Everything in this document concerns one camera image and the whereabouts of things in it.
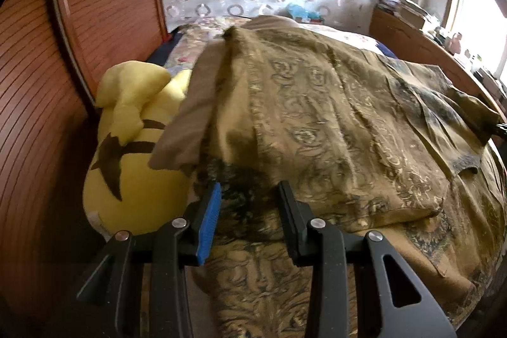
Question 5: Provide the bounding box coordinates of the wooden framed window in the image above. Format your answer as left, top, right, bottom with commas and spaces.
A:
444, 0, 507, 57

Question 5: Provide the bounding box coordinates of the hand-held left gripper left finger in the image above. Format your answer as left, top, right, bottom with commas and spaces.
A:
51, 181, 222, 338

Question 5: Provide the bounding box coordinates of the flat cardboard box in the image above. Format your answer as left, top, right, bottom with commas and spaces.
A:
396, 7, 428, 30

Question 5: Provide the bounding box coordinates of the stack of papers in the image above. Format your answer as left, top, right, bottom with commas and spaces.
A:
374, 0, 401, 16

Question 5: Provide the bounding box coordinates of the brown patterned garment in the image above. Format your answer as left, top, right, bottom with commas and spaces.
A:
186, 16, 507, 338

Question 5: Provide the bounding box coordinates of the wooden slatted wardrobe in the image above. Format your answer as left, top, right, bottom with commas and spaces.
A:
0, 0, 169, 323

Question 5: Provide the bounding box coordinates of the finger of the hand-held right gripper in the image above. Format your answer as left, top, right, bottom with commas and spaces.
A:
481, 120, 507, 144

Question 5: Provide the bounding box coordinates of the low wooden cabinet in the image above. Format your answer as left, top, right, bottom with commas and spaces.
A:
369, 7, 507, 117

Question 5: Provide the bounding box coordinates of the blue plastic bag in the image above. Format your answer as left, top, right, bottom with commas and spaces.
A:
286, 3, 321, 20

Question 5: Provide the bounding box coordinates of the yellow plush toy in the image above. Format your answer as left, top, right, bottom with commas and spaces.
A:
82, 61, 199, 238

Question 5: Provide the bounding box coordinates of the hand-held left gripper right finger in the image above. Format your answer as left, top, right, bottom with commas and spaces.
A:
276, 181, 456, 338

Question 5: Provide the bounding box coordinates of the floral bed blanket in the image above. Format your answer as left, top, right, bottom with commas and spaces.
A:
164, 15, 397, 73

